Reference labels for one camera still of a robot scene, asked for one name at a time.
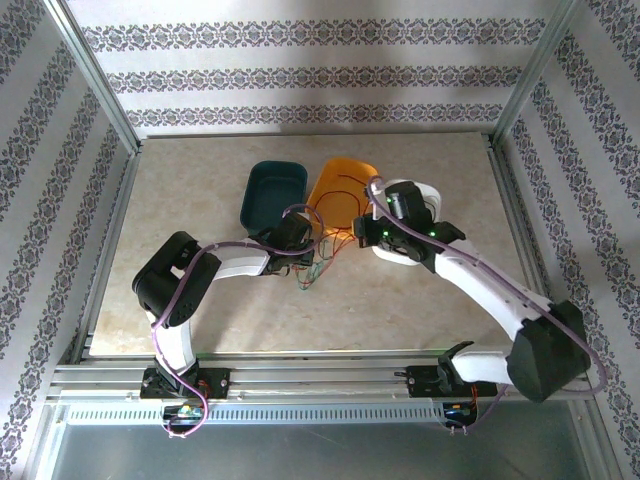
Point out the orange plastic bin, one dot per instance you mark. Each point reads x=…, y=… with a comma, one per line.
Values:
x=345, y=210

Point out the right aluminium side rail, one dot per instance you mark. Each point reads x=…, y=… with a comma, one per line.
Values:
x=510, y=200

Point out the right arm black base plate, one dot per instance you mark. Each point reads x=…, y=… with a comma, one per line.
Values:
x=422, y=385

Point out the grey metal sheet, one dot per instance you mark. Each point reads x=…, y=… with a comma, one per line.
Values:
x=320, y=455

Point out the left aluminium frame post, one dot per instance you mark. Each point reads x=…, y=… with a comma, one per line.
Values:
x=95, y=75

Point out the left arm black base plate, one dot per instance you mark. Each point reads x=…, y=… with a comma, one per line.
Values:
x=220, y=382

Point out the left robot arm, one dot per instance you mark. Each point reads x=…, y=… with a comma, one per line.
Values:
x=165, y=285

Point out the right aluminium frame post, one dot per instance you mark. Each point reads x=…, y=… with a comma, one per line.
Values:
x=540, y=70

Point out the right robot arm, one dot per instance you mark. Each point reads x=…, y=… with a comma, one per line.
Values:
x=480, y=285

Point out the aluminium frame post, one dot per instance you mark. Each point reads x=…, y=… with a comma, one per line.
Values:
x=540, y=70
x=95, y=75

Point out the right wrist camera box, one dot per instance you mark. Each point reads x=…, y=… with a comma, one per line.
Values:
x=376, y=187

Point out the aluminium back rail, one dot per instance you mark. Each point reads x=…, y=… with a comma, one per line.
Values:
x=320, y=135

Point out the aluminium mounting rail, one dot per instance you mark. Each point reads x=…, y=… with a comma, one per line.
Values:
x=320, y=380

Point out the white plastic bin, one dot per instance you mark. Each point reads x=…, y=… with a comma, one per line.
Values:
x=430, y=190

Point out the left aluminium side rail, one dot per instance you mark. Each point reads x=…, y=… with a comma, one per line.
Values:
x=114, y=240

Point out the aluminium side rail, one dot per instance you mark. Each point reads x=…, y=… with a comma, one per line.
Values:
x=114, y=240
x=510, y=200

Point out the teal plastic bin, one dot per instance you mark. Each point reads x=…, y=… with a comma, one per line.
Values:
x=272, y=195

